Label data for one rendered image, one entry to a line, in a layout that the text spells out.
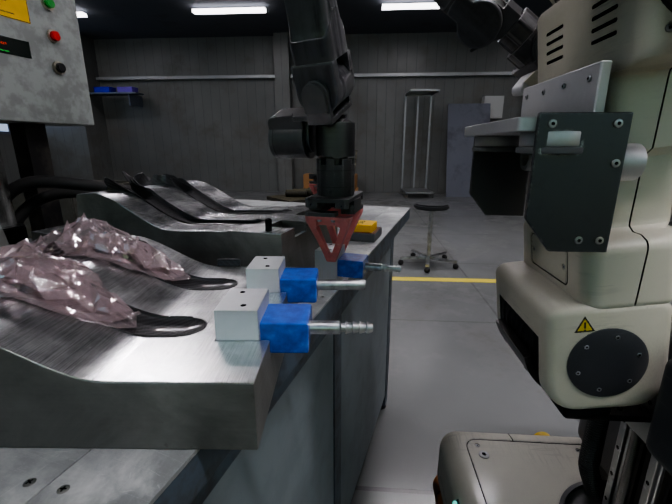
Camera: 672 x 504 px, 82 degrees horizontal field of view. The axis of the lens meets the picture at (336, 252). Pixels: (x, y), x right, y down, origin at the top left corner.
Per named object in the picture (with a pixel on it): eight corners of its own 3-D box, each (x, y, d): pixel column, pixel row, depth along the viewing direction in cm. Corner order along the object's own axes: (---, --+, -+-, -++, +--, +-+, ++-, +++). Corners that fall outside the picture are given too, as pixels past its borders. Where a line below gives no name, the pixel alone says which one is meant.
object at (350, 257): (402, 280, 62) (403, 248, 60) (398, 291, 57) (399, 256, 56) (324, 273, 65) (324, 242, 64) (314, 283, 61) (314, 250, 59)
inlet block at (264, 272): (363, 298, 47) (364, 256, 46) (366, 315, 42) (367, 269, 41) (257, 297, 47) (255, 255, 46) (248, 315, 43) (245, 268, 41)
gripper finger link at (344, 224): (305, 264, 58) (303, 201, 55) (320, 251, 64) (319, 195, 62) (349, 268, 56) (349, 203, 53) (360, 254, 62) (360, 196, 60)
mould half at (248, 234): (337, 250, 80) (337, 184, 76) (283, 294, 56) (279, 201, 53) (144, 233, 95) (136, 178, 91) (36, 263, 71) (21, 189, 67)
